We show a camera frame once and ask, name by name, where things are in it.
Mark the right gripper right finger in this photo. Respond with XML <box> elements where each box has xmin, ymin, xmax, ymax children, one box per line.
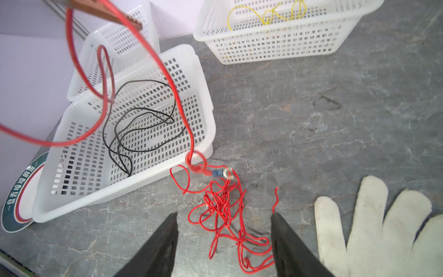
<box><xmin>271</xmin><ymin>212</ymin><xmax>333</xmax><ymax>277</ymax></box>

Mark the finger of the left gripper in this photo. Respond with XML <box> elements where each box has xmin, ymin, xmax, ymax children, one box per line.
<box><xmin>54</xmin><ymin>0</ymin><xmax>143</xmax><ymax>31</ymax></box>

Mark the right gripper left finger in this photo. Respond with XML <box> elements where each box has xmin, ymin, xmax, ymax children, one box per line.
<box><xmin>116</xmin><ymin>212</ymin><xmax>179</xmax><ymax>277</ymax></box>

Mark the red cable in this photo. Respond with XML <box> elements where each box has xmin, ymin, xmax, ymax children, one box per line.
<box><xmin>0</xmin><ymin>0</ymin><xmax>280</xmax><ymax>275</ymax></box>

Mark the black cable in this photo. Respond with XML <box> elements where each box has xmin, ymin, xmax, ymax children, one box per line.
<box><xmin>102</xmin><ymin>80</ymin><xmax>188</xmax><ymax>177</ymax></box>

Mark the yellow cable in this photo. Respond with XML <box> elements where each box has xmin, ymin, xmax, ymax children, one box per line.
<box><xmin>226</xmin><ymin>0</ymin><xmax>308</xmax><ymax>32</ymax></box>

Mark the white basket back left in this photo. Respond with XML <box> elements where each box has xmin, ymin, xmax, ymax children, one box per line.
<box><xmin>78</xmin><ymin>1</ymin><xmax>160</xmax><ymax>87</ymax></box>

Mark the white basket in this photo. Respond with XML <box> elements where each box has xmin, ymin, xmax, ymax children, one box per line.
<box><xmin>78</xmin><ymin>1</ymin><xmax>160</xmax><ymax>87</ymax></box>
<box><xmin>32</xmin><ymin>45</ymin><xmax>216</xmax><ymax>223</ymax></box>
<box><xmin>193</xmin><ymin>0</ymin><xmax>383</xmax><ymax>65</ymax></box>

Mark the white work glove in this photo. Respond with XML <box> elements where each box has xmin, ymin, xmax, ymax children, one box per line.
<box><xmin>314</xmin><ymin>175</ymin><xmax>443</xmax><ymax>277</ymax></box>

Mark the white basket centre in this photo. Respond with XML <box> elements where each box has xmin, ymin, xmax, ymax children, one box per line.
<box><xmin>32</xmin><ymin>45</ymin><xmax>216</xmax><ymax>223</ymax></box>

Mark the round plate green rim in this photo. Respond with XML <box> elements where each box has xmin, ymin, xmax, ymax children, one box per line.
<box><xmin>1</xmin><ymin>152</ymin><xmax>48</xmax><ymax>233</ymax></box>

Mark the white basket back right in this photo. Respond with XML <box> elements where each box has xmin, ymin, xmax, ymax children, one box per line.
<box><xmin>193</xmin><ymin>0</ymin><xmax>383</xmax><ymax>65</ymax></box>

